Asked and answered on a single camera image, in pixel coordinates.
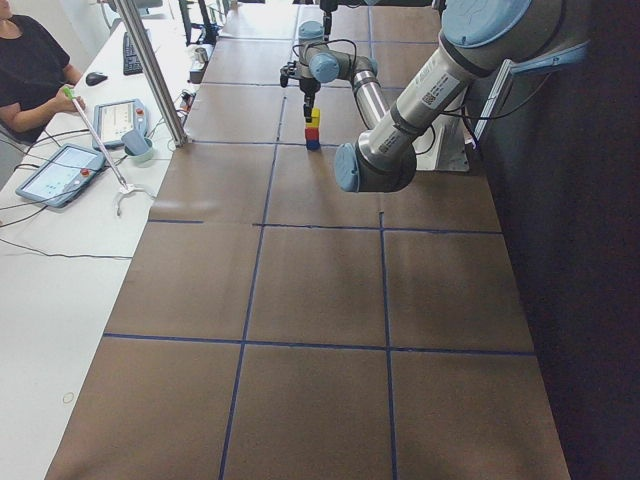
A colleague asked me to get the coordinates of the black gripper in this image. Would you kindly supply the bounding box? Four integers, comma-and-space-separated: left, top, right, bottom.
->
280, 61, 320, 123
319, 0, 337, 41

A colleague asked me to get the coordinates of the yellow wooden block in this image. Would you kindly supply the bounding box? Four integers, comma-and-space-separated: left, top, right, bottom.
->
305, 107, 320, 129

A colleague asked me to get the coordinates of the red wooden block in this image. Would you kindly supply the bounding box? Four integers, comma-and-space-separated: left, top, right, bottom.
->
304, 127, 319, 143

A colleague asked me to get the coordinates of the blue wooden block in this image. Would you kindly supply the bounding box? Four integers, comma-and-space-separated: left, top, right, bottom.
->
306, 140, 320, 151

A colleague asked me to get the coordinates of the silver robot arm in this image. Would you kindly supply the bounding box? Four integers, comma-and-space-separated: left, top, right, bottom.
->
280, 1, 591, 193

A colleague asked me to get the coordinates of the metal cup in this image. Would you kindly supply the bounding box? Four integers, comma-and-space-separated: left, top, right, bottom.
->
193, 44, 213, 64

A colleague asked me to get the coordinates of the orange black connector board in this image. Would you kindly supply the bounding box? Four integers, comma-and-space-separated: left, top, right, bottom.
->
179, 90, 196, 113

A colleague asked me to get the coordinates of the light blue tape roll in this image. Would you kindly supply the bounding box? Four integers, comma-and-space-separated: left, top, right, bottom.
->
121, 130, 153, 165

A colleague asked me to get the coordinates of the black computer keyboard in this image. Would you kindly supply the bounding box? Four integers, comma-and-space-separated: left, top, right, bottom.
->
122, 32, 143, 76

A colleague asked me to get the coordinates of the far teach pendant tablet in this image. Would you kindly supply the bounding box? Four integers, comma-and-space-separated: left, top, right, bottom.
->
93, 98, 148, 149

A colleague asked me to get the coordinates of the teach pendant tablet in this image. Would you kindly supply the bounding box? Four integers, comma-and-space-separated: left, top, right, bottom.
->
15, 144, 105, 208
93, 98, 148, 149

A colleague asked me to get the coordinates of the long grabber stick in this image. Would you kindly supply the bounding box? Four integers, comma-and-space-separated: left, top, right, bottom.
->
61, 85, 156, 217

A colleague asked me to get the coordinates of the black computer mouse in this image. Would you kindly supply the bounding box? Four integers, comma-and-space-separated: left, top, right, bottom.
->
85, 72, 108, 86

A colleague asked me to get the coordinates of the near teach pendant tablet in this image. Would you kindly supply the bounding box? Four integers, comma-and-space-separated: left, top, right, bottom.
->
15, 144, 105, 208

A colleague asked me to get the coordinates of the seated person black shirt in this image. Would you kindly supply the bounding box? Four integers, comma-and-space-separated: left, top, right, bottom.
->
1, 1, 84, 144

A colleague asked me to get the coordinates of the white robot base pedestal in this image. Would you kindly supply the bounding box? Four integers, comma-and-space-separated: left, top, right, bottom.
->
413, 115, 470, 172

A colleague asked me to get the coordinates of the aluminium frame post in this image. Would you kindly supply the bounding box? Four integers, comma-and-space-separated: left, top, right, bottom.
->
114, 0, 188, 148

